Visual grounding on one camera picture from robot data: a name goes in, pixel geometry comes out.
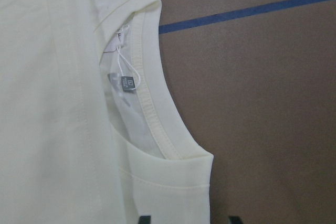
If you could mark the cream long-sleeve cat shirt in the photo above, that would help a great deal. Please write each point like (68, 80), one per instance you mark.
(89, 131)

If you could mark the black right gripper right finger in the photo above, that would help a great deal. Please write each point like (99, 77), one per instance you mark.
(234, 220)

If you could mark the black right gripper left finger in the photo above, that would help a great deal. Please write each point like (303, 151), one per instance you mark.
(144, 219)

